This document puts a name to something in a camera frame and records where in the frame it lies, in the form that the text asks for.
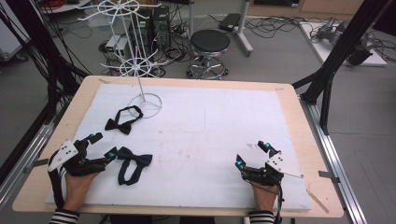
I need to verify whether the white desk leg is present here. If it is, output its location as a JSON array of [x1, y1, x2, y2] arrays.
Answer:
[[234, 0, 255, 58]]

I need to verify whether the black computer tower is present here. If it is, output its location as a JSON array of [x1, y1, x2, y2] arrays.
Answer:
[[128, 5, 173, 58]]

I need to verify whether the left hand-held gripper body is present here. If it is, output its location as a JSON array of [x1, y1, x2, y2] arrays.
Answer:
[[47, 139, 108, 177]]

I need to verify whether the white wire display rack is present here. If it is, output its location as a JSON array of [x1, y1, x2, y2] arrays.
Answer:
[[76, 0, 163, 119]]

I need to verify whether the small black bow tie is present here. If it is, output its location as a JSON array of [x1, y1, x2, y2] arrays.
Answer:
[[104, 105, 145, 135]]

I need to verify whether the thin wooden stick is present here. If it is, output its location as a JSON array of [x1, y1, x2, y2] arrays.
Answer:
[[305, 188, 331, 215]]

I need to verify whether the left hand-held gripper cable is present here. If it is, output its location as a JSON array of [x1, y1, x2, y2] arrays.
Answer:
[[47, 149, 67, 210]]

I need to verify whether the person's left hand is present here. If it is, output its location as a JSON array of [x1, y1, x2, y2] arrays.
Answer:
[[63, 172, 101, 213]]

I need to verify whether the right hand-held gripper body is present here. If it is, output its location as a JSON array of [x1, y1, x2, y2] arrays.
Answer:
[[241, 151, 304, 188]]

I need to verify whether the small white electronics box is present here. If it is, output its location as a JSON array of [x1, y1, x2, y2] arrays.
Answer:
[[105, 35, 131, 59]]

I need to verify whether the large dark bow tie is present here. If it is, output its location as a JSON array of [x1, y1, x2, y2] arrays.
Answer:
[[117, 146, 154, 187]]

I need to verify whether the tangle of black floor cables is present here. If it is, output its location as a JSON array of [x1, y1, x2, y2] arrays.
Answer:
[[245, 14, 313, 40]]

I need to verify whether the aluminium rail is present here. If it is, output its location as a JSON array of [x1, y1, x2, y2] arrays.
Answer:
[[298, 95, 369, 224], [0, 117, 68, 203]]

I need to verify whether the right hand-held gripper cable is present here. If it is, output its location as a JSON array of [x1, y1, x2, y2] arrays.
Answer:
[[248, 179, 285, 224]]

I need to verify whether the grey metal bracket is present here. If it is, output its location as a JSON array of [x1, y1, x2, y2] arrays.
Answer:
[[318, 170, 341, 184], [22, 158, 50, 175]]

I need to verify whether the black flat box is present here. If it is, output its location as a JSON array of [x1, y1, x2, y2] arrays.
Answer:
[[218, 12, 242, 33]]

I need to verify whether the white panel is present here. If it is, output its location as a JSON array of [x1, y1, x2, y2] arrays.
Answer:
[[0, 18, 31, 63]]

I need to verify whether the light wooden table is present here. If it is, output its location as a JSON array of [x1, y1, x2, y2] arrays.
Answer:
[[11, 75, 345, 219]]

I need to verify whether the hand-held gripper cable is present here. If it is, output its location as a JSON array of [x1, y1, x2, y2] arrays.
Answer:
[[47, 149, 67, 210], [248, 179, 285, 224]]

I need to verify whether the white floor platform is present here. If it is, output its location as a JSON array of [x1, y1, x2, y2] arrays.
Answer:
[[299, 21, 389, 67]]

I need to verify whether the black round stool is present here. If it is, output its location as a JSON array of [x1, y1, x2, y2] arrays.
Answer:
[[186, 29, 232, 80]]

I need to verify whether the white foam mat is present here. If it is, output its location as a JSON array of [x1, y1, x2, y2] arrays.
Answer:
[[45, 83, 313, 212]]

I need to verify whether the person's right hand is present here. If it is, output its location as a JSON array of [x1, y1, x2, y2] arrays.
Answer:
[[249, 181, 280, 213]]

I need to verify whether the black metal frame post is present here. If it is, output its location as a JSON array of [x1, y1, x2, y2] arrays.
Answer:
[[291, 0, 396, 136], [0, 0, 92, 125]]

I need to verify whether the grey robot equipment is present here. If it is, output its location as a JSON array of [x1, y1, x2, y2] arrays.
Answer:
[[311, 17, 375, 66]]

